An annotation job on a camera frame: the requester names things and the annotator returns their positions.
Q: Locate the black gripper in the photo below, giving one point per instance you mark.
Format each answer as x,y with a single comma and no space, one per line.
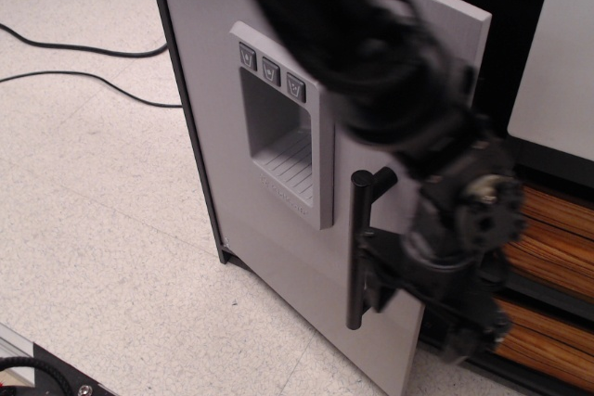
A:
452,290

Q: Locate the black fridge door handle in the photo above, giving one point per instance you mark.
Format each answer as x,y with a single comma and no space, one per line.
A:
366,188

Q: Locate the grey toy fridge door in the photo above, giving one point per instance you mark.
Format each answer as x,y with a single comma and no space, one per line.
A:
339,156

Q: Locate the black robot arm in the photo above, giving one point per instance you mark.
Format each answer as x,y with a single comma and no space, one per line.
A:
395,87

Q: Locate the dark grey fridge cabinet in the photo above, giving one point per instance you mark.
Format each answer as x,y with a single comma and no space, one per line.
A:
308,268

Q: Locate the upper wooden striped drawer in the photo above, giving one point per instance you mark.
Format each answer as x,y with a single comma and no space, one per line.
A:
556,247

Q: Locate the wooden striped drawer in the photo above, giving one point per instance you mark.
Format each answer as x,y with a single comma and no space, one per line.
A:
556,247
547,344

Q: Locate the lower wooden striped drawer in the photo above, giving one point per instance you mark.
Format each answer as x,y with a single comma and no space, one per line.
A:
547,344

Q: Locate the white cabinet door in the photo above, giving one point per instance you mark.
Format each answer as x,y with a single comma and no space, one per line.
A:
554,104

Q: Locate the grey ice water dispenser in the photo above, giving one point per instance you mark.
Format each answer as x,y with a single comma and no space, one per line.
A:
290,133

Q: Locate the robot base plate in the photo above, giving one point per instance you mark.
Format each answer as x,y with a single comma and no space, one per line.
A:
29,369

